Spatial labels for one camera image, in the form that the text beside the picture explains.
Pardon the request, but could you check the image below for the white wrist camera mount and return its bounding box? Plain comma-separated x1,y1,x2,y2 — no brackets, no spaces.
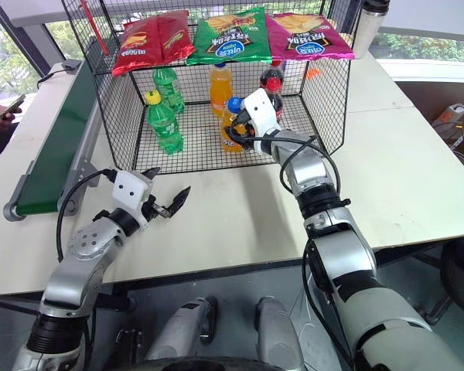
111,172,155,230
241,87,283,154

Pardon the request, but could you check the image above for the bystander hand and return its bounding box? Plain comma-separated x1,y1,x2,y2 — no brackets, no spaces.
0,94,24,133

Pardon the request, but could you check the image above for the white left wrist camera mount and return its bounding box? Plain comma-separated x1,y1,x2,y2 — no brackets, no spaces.
111,172,155,230

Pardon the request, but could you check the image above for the green conveyor belt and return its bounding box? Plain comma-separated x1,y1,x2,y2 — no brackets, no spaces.
2,37,114,223

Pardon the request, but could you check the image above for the white power strip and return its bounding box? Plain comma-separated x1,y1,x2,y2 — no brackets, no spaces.
432,101,464,128

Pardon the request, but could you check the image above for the grey power adapter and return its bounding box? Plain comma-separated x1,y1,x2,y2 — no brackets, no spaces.
61,58,85,73

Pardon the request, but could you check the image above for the black wire rack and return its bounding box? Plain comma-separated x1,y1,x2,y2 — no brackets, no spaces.
60,0,363,177

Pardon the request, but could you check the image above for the green chips bag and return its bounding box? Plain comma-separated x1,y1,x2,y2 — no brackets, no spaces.
186,5,274,67

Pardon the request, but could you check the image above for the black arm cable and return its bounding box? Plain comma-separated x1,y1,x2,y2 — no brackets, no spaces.
231,129,352,208
56,168,118,264

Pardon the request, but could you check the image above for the green soda bottle yellow cap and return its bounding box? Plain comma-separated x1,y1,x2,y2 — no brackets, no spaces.
144,89,185,156

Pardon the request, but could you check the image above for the magenta chips bag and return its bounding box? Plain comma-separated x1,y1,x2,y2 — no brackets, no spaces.
265,12,357,61

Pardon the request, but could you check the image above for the grey left robot leg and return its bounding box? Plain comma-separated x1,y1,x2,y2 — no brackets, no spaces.
144,296,219,364

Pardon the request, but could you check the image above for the red plastic rod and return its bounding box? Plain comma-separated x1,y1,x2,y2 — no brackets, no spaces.
78,0,111,57

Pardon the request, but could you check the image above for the orange soda bottle blue cap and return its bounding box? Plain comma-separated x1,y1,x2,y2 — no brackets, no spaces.
220,97,249,155

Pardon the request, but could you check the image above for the white thermos flask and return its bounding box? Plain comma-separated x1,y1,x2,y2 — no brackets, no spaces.
353,0,390,60

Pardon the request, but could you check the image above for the grey robot leg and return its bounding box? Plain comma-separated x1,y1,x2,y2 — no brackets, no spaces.
144,296,219,364
254,295,307,371

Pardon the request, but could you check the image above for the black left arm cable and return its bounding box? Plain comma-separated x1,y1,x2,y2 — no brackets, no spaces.
56,168,118,264

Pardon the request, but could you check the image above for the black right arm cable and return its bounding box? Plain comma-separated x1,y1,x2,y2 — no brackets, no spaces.
231,129,352,208

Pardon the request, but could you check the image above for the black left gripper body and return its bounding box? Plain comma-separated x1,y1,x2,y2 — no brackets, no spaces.
141,194,172,225

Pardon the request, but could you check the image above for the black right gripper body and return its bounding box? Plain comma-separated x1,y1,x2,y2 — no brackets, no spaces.
235,109,261,152

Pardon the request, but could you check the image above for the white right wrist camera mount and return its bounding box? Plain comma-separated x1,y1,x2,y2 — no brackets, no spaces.
241,87,283,154

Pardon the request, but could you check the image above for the grey right robot leg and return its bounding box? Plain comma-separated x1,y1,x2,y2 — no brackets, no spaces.
254,295,307,371

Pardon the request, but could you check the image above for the black smartphone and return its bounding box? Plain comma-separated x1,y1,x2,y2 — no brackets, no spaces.
0,93,26,131

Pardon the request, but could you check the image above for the cola bottle red cap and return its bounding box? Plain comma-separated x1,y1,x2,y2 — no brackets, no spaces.
259,60,285,125

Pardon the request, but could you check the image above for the dark rounded robot torso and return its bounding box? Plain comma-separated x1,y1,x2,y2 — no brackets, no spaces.
138,358,306,371

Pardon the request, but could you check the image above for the red chips bag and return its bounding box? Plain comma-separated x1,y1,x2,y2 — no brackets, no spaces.
155,9,196,63
111,19,162,77

